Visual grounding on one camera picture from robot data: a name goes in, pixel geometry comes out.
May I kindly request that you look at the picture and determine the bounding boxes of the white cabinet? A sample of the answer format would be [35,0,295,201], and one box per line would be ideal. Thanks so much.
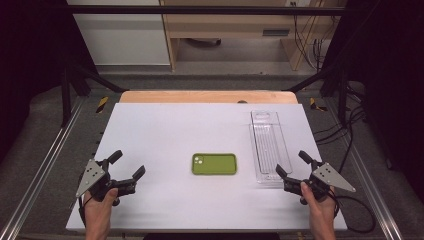
[66,0,172,66]

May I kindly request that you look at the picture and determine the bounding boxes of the white table cover sheet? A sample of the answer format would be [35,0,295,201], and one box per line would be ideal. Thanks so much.
[65,102,348,233]

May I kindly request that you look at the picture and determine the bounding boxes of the person's right hand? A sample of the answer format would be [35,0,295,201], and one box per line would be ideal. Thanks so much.
[299,181,338,231]

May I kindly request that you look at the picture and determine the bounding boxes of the green phone case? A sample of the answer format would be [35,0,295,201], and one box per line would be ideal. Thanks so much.
[191,152,238,176]

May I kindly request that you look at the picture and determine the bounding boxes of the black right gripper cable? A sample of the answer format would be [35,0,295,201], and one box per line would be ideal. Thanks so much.
[331,194,377,234]

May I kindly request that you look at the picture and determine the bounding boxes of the clear plastic tray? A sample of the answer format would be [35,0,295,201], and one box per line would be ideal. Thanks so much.
[249,109,294,185]

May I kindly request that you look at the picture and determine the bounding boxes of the yellow black tape strip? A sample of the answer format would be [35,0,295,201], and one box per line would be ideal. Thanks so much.
[309,97,328,113]
[95,96,110,114]

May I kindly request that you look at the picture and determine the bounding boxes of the person's left hand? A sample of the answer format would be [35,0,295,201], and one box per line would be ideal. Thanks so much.
[83,187,120,231]

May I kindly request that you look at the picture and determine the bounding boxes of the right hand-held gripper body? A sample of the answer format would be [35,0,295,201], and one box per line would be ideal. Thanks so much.
[283,160,357,206]

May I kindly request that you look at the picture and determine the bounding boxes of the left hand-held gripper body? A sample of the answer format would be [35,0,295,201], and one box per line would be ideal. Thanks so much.
[75,158,138,206]

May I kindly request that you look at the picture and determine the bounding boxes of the black horizontal frame bar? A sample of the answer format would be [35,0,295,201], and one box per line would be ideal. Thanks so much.
[63,4,348,16]

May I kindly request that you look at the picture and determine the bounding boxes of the metal floor rail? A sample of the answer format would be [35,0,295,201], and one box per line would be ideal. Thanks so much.
[0,96,86,240]
[324,98,404,240]

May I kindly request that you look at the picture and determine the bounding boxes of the hanging desk cables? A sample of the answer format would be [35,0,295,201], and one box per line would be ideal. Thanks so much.
[289,1,329,73]

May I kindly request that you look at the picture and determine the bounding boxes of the black curtain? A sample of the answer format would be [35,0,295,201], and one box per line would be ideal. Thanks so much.
[0,0,98,161]
[319,0,424,201]

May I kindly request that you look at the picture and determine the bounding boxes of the black frame stand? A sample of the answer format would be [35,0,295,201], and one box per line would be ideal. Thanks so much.
[59,59,129,128]
[283,63,351,126]

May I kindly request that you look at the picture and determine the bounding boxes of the black floor cables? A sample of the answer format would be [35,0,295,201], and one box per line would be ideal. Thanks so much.
[313,81,368,174]

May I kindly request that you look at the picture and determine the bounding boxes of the small rectangular desk label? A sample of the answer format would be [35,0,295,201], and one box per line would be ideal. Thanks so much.
[262,28,291,37]

